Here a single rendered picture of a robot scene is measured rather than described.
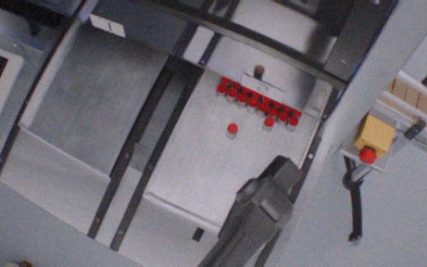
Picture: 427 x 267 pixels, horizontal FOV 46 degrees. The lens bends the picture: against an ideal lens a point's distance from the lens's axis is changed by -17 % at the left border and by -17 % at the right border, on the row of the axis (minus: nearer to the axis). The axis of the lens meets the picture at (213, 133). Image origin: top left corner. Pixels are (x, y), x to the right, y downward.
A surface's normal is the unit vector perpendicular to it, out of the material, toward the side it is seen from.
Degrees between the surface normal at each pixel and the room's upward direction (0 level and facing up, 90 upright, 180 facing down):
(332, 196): 0
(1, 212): 0
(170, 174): 0
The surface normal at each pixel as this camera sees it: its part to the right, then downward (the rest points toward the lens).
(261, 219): 0.49, -0.40
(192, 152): 0.02, -0.25
